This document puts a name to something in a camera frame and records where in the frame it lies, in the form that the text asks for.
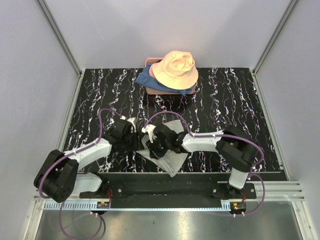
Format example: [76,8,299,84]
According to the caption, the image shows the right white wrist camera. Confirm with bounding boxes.
[141,124,156,143]

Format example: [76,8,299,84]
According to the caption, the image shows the peach bucket hat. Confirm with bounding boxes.
[150,50,199,90]

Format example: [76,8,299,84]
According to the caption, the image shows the white slotted cable duct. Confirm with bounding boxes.
[44,201,110,211]

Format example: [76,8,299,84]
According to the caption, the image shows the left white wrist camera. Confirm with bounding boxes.
[120,115,138,132]

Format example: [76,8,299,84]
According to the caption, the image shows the blue patterned cloth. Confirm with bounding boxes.
[135,64,197,96]

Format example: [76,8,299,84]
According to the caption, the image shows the pink plastic tray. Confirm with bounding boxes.
[145,58,198,95]

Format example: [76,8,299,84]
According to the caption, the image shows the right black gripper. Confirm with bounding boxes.
[146,134,171,160]

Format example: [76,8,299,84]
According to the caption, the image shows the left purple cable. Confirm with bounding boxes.
[39,108,128,238]

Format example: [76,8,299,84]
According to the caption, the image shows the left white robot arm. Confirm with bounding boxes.
[33,116,140,203]

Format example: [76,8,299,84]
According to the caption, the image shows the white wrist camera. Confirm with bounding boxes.
[120,115,138,132]
[141,124,156,143]

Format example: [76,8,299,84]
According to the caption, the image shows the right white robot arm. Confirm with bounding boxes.
[142,124,263,199]

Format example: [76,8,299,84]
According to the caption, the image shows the grey cloth napkin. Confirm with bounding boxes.
[136,135,188,178]

